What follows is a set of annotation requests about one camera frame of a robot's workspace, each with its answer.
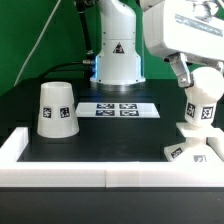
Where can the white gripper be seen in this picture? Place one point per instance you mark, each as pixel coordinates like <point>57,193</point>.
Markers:
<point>173,28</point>

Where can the white lamp base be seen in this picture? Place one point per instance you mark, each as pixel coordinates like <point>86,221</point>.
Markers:
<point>201,145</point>

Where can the white lamp shade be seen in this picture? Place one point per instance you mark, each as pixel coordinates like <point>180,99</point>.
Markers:
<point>57,117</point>

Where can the white U-shaped fence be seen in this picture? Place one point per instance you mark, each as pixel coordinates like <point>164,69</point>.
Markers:
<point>204,170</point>

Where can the white tag sheet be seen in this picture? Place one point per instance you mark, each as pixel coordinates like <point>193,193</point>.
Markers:
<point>117,110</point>

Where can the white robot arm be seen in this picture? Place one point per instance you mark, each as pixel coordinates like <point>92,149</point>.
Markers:
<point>118,64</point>

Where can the white lamp bulb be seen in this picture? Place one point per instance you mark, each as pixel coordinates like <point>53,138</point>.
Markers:
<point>202,96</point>

